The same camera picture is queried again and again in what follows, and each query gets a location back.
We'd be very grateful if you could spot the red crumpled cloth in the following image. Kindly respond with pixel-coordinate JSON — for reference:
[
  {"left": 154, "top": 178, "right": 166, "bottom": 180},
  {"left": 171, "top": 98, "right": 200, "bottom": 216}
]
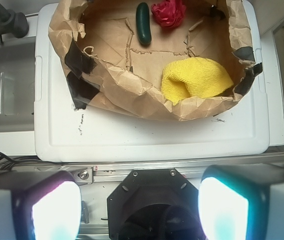
[{"left": 151, "top": 0, "right": 187, "bottom": 29}]

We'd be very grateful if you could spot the torn brown paper bag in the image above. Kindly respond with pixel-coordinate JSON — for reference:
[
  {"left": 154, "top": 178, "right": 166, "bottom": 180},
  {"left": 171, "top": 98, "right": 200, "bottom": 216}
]
[{"left": 48, "top": 0, "right": 263, "bottom": 121}]

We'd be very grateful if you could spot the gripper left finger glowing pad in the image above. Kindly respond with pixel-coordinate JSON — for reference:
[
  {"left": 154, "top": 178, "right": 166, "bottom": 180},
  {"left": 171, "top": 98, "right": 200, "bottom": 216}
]
[{"left": 0, "top": 170, "right": 81, "bottom": 240}]

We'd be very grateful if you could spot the black faucet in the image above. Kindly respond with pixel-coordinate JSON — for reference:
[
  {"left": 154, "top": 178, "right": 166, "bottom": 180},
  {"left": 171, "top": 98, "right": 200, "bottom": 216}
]
[{"left": 0, "top": 4, "right": 29, "bottom": 46}]

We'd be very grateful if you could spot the white plastic tray lid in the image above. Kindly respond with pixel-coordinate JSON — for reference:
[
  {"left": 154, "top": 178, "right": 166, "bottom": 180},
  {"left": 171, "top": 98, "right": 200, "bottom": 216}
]
[{"left": 34, "top": 3, "right": 270, "bottom": 163}]

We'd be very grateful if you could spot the black octagonal mount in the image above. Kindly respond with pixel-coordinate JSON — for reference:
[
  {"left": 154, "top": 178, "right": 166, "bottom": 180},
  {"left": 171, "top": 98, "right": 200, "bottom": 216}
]
[{"left": 107, "top": 169, "right": 206, "bottom": 240}]

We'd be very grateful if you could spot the aluminium rail frame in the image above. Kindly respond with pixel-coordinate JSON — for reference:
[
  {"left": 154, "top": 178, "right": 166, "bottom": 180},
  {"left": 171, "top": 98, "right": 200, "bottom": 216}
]
[{"left": 31, "top": 152, "right": 284, "bottom": 185}]

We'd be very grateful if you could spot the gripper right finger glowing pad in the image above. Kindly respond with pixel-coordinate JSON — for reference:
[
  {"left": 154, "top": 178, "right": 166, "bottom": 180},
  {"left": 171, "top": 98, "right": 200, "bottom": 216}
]
[{"left": 198, "top": 164, "right": 284, "bottom": 240}]

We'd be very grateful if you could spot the dark green cucumber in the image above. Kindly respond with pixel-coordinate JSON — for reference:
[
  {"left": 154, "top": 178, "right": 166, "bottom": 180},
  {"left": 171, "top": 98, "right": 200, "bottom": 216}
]
[{"left": 136, "top": 2, "right": 152, "bottom": 46}]

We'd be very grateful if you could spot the yellow knitted cloth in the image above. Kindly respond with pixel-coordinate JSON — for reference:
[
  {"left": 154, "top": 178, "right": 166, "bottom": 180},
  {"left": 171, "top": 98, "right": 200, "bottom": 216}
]
[{"left": 161, "top": 57, "right": 234, "bottom": 105}]

